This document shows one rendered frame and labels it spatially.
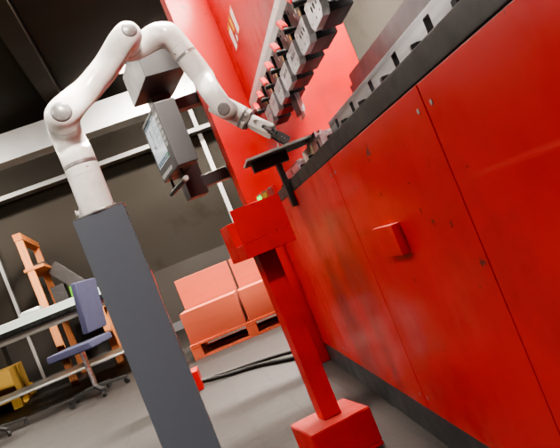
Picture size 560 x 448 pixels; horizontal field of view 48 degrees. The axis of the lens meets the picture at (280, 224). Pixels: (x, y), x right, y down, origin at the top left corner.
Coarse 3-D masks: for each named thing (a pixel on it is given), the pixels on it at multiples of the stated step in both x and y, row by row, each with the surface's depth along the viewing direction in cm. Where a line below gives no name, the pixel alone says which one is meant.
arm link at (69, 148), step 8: (80, 128) 231; (56, 136) 226; (64, 136) 225; (72, 136) 229; (80, 136) 231; (56, 144) 229; (64, 144) 228; (72, 144) 226; (80, 144) 224; (88, 144) 227; (56, 152) 228; (64, 152) 222; (72, 152) 220; (80, 152) 221; (88, 152) 223; (64, 160) 221; (72, 160) 220; (80, 160) 221; (88, 160) 222; (96, 160) 226; (64, 168) 223
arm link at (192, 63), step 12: (192, 48) 240; (180, 60) 239; (192, 60) 238; (204, 60) 242; (192, 72) 239; (204, 72) 239; (204, 84) 235; (216, 84) 234; (204, 96) 234; (216, 96) 233; (216, 108) 234; (228, 108) 233
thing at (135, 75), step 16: (128, 64) 361; (144, 64) 339; (160, 64) 342; (176, 64) 345; (128, 80) 374; (144, 80) 343; (160, 80) 354; (176, 80) 365; (144, 96) 371; (160, 96) 380; (192, 176) 379; (192, 192) 377
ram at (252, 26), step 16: (208, 0) 329; (224, 0) 287; (240, 0) 255; (256, 0) 229; (272, 0) 208; (224, 16) 302; (240, 16) 267; (256, 16) 238; (224, 32) 320; (240, 32) 280; (256, 32) 249; (272, 32) 224; (240, 48) 295; (256, 48) 261; (240, 64) 311; (256, 64) 273; (240, 80) 329; (256, 96) 303
